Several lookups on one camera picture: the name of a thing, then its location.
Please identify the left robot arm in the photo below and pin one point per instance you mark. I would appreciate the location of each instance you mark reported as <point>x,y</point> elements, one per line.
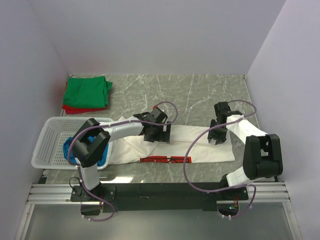
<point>91,140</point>

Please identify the red folded t shirt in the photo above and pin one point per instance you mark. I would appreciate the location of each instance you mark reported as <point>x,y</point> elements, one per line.
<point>80,110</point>

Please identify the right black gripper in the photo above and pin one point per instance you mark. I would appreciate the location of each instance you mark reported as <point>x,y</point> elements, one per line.
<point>217,135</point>

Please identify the green folded t shirt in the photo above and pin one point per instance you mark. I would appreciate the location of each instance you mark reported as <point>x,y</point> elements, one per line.
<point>91,80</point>

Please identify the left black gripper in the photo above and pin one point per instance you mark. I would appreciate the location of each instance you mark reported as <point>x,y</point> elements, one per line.
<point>164,132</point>

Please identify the blue t shirt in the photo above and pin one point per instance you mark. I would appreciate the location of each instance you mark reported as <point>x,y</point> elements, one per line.
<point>101,163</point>

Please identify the white plastic basket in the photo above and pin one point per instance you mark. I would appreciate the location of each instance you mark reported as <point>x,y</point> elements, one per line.
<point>48,152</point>

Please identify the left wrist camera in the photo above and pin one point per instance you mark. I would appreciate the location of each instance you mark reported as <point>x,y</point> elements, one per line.
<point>157,107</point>

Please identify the white t shirt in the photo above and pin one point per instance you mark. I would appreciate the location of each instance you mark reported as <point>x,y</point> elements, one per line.
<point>132,148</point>

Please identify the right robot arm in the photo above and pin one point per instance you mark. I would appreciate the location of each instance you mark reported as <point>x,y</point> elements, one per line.
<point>262,157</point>

